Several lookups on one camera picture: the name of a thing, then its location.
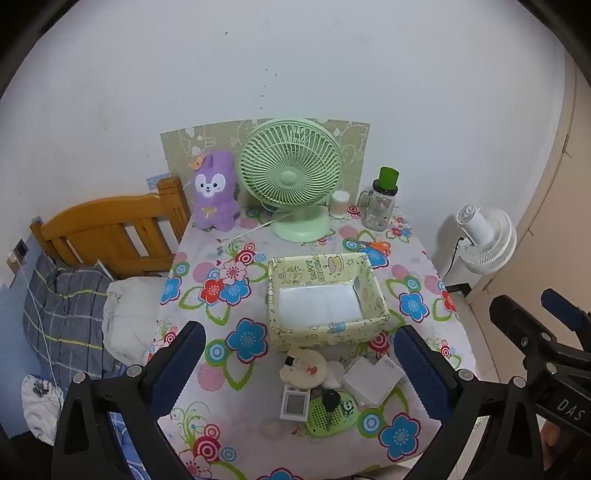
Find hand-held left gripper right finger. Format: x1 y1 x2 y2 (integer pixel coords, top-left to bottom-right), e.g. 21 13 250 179
392 324 543 480

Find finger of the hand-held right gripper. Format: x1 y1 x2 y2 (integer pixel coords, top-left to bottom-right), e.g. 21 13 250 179
489 295 559 352
541 289 591 333

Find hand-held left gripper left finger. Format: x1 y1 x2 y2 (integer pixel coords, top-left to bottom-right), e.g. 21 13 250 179
51 320 207 480

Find white charger block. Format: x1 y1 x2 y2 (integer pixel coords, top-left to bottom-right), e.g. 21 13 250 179
344 354 403 407

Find green panda case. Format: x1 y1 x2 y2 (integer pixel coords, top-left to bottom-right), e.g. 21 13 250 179
306 390 362 437

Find yellow printed storage box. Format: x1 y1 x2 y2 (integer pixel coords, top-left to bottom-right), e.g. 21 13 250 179
268 252 390 354

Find round beige compact case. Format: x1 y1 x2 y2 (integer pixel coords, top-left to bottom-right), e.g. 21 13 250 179
278 348 328 388

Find white remote control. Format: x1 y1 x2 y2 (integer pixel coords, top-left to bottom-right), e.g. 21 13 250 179
280 388 309 422

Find white pillow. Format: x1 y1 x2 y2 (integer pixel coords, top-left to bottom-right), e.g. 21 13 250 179
102 276 169 365

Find white standing fan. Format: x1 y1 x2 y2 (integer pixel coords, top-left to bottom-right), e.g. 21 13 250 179
441 204 518 296

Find black key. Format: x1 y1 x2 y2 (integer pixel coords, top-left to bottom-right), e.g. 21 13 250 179
322 389 341 432

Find beige wooden door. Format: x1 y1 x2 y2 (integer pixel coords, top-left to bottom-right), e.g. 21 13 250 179
464 55 591 370

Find grey plaid pillow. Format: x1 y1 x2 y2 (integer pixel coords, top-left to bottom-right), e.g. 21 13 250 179
21 251 123 384

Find white crumpled cloth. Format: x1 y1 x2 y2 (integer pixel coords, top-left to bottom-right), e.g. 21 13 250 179
21 374 65 446

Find purple plush toy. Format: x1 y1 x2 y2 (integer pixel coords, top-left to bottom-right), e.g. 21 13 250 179
191 151 240 232

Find glass jar with green lid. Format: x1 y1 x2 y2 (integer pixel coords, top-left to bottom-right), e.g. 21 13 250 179
357 167 400 232

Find wooden bed headboard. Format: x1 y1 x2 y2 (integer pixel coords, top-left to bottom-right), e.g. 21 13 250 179
30 176 191 279

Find cotton swab container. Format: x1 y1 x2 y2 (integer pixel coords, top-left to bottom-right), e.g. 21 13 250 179
329 190 352 219

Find green desk fan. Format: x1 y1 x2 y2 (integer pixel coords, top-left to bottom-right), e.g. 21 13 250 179
239 118 344 241

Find black fan power cable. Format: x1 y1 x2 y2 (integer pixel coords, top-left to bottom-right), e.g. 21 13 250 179
450 236 464 278

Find orange handled scissors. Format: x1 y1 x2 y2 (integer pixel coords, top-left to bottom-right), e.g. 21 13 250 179
346 237 392 256

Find white fan cable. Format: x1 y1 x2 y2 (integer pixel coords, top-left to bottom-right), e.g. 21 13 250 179
231 215 278 241

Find printed beige wall panel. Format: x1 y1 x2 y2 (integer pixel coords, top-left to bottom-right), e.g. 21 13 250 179
160 119 371 208

